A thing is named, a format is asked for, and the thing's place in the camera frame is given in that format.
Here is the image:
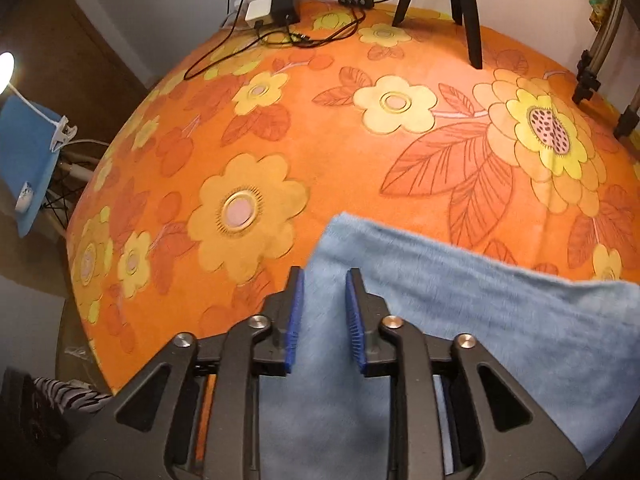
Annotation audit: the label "orange floral tablecloth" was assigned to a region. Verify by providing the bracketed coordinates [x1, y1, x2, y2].
[65, 0, 640, 466]

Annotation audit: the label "zebra striped clothing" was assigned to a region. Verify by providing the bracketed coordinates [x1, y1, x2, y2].
[32, 377, 113, 416]

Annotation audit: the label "black power adapter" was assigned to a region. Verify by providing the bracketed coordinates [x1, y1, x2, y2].
[270, 0, 302, 26]

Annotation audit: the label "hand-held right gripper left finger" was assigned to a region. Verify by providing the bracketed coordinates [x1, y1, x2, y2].
[57, 266, 306, 480]

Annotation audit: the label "blue chair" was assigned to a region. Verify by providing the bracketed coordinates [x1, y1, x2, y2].
[0, 95, 108, 238]

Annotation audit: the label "tall silver tripod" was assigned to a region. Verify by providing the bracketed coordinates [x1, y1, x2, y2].
[572, 0, 640, 141]

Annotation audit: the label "small black tripod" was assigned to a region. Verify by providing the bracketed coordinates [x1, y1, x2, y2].
[392, 0, 483, 71]

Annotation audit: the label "colourful patterned cloth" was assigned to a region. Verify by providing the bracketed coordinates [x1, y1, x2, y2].
[589, 0, 618, 33]

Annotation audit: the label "small white patterned object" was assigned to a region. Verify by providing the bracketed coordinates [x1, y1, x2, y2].
[14, 182, 36, 213]

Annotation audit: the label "light blue denim pants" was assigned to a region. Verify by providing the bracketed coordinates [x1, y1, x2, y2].
[257, 212, 640, 480]

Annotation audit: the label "white power adapter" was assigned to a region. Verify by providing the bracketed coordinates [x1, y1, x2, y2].
[245, 0, 276, 26]

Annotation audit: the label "black power cable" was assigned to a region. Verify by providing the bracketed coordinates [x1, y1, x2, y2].
[182, 0, 416, 81]

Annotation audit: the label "white clip lamp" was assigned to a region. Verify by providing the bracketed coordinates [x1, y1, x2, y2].
[0, 51, 111, 153]

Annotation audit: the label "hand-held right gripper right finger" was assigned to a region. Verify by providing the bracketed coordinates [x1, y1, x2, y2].
[345, 267, 586, 480]

